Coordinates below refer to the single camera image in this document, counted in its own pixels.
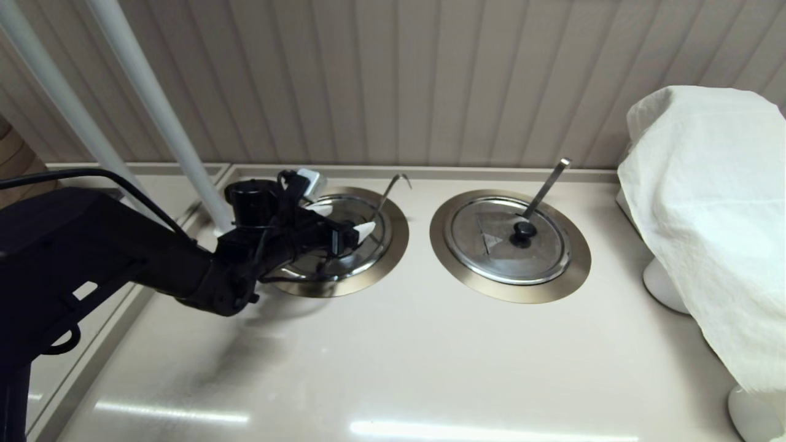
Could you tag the grey metal pole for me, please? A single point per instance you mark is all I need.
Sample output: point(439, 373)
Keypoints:
point(61, 92)
point(159, 110)

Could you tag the hinged steel lid black knob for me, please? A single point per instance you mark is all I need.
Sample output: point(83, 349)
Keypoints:
point(368, 252)
point(491, 261)

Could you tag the white cloth cover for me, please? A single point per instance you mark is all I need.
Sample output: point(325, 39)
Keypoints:
point(706, 215)

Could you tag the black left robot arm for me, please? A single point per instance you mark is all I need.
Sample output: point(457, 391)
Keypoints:
point(92, 258)

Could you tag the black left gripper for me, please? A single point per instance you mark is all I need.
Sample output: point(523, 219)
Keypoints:
point(288, 242)

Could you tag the white round appliance foot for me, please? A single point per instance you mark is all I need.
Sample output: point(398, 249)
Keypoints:
point(663, 288)
point(752, 417)

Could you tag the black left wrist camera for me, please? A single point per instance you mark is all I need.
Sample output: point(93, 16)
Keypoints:
point(255, 199)

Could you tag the bamboo steamer stack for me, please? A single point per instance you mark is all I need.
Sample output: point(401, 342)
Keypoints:
point(18, 172)

